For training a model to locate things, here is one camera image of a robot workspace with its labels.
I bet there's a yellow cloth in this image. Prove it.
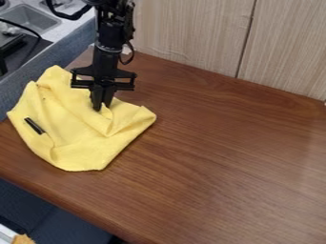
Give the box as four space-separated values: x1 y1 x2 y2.
5 64 158 173

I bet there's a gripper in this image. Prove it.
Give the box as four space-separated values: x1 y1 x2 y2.
69 47 139 112

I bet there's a toy sink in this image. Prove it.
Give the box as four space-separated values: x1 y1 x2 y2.
0 3 63 35

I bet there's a toy stove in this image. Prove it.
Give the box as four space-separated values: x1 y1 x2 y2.
0 30 55 80

